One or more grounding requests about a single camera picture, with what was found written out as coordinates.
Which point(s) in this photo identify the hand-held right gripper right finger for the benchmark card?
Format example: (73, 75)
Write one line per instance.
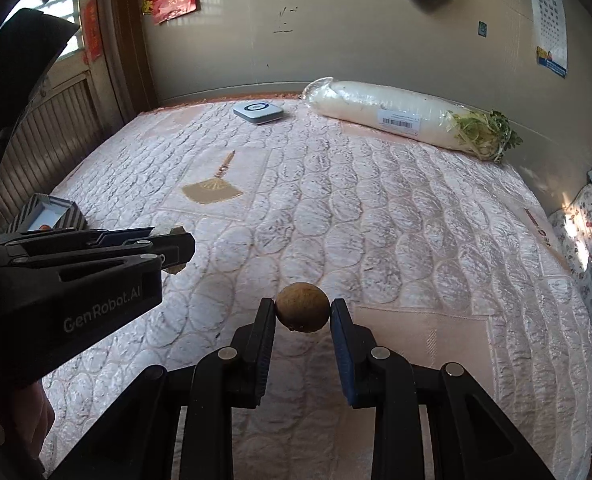
(345, 365)

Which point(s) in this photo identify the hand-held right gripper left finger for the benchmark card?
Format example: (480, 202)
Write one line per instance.
(262, 360)

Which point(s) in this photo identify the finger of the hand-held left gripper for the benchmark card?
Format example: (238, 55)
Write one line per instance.
(178, 249)
(126, 236)

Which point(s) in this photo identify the beige spongy chunk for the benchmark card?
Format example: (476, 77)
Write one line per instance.
(173, 230)

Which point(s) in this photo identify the white striped-rim cardboard tray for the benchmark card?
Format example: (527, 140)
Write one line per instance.
(71, 219)

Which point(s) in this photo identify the brown round fruit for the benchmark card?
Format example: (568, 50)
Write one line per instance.
(302, 307)

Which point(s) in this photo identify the wooden slatted door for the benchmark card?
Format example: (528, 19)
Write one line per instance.
(56, 130)

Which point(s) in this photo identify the pink quilted bedspread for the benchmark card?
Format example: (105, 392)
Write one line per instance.
(376, 235)

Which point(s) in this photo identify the flat white electronic device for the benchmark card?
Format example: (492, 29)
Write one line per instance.
(258, 111)

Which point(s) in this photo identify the red door sticker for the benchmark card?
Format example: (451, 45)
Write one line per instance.
(92, 30)

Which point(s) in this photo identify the door window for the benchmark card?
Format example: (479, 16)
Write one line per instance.
(63, 15)

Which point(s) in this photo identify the plastic-wrapped white daikon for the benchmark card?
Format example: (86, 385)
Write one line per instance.
(391, 107)

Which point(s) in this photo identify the small wall sticker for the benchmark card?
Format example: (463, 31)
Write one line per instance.
(482, 29)

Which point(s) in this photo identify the wall calendar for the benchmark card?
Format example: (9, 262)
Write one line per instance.
(550, 20)

